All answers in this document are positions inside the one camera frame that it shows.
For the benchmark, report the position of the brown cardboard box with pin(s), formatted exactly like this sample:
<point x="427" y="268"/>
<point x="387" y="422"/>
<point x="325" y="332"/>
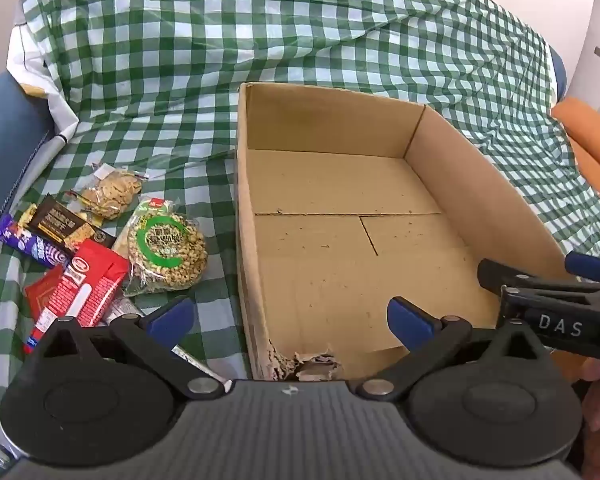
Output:
<point x="330" y="185"/>

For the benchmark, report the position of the round puffed snack packet green label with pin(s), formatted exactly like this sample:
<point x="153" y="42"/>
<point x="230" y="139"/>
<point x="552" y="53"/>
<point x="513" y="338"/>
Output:
<point x="167" y="250"/>

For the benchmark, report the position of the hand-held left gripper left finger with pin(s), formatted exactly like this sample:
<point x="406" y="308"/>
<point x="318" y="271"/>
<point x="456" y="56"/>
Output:
<point x="172" y="320"/>

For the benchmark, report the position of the large red snack packet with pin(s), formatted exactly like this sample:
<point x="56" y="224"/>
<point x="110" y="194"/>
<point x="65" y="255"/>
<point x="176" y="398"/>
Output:
<point x="87" y="280"/>

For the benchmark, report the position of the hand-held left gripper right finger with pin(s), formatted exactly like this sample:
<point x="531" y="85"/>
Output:
<point x="410" y="322"/>

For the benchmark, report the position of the yellow and black snack bar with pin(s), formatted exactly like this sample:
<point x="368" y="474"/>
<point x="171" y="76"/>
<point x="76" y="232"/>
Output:
<point x="60" y="222"/>

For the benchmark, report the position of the person's right hand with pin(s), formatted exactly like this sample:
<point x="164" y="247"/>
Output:
<point x="597" y="395"/>

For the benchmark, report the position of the purple snack bar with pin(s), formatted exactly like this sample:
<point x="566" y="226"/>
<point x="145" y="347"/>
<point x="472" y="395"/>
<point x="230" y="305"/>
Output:
<point x="27" y="242"/>

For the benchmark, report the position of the clear cookie packet yellow label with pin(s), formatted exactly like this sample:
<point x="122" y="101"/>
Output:
<point x="97" y="205"/>

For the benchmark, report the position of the blue sofa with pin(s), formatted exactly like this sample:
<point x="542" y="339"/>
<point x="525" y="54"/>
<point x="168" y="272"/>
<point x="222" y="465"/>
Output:
<point x="5" y="135"/>

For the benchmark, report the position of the orange pillow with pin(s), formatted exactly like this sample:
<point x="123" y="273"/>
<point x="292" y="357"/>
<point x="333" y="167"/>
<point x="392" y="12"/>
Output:
<point x="590" y="130"/>

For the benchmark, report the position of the small red snack packet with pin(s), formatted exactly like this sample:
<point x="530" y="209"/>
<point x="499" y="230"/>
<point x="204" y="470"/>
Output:
<point x="42" y="292"/>

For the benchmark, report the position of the white sheet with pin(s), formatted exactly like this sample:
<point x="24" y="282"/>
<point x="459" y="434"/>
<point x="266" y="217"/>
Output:
<point x="30" y="60"/>

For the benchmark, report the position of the green checked cloth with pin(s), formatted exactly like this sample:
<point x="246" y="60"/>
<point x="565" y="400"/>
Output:
<point x="180" y="60"/>

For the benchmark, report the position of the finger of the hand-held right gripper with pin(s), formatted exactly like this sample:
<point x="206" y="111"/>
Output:
<point x="592" y="265"/>
<point x="495" y="272"/>

